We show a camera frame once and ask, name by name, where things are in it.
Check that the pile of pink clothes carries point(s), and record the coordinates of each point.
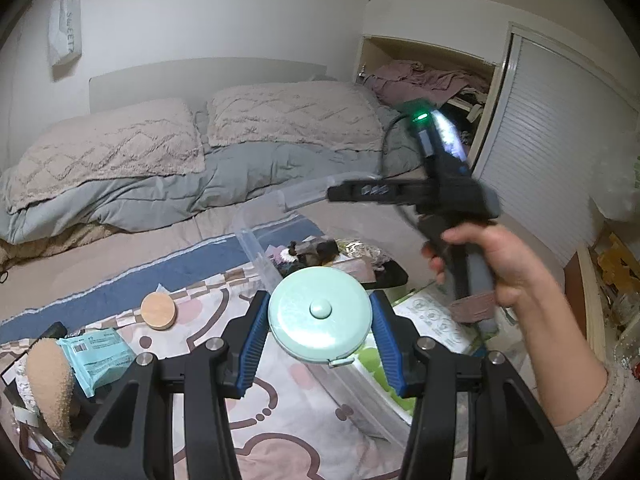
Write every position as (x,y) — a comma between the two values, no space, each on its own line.
(425,80)

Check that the grey-blue duvet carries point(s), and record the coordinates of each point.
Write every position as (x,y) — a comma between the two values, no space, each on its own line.
(200,185)

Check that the white slatted closet door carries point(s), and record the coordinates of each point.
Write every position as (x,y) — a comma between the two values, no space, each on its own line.
(550,135)

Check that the person's right hand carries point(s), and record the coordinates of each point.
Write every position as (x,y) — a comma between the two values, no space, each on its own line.
(505,260)

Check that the wooden side shelf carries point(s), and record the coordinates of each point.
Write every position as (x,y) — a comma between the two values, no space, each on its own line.
(585,285)

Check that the white plastic bag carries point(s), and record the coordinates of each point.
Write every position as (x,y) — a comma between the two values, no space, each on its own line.
(620,190)

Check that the white hanging bag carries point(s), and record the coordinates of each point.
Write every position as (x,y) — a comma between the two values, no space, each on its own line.
(64,35)

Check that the beige fuzzy blanket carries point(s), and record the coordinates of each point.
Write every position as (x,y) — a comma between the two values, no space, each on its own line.
(50,245)

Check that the round wooden lid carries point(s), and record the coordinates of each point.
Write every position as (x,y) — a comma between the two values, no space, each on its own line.
(159,311)

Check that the person's right forearm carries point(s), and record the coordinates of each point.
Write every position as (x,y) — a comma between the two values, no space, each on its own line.
(565,370)

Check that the cream closet frame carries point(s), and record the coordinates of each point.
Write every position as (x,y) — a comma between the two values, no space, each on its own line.
(367,55)

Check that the beige fuzzy plush toy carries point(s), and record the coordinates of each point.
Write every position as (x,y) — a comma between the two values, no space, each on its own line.
(50,385)

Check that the teal wipes packet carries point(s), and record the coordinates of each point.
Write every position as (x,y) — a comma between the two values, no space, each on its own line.
(95,360)

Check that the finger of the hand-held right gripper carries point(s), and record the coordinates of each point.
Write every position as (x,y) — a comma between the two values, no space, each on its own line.
(360,192)

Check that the black flat case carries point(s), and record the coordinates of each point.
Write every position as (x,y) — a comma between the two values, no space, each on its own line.
(390,275)

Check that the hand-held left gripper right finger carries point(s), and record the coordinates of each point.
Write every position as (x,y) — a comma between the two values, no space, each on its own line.
(387,345)

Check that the mint green round container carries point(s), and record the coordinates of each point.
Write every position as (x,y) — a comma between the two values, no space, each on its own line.
(300,320)

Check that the dark brown small item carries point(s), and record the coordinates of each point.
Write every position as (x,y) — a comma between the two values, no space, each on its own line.
(315,252)

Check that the green dotted white packet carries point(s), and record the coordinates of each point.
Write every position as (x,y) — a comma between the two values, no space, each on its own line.
(435,320)

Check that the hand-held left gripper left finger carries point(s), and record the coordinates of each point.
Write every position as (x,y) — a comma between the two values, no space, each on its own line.
(252,340)

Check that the beige textured pillow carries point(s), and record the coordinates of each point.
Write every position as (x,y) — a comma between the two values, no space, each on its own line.
(100,155)
(295,115)

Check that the clear plastic storage bin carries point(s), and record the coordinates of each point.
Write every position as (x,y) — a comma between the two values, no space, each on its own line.
(260,255)

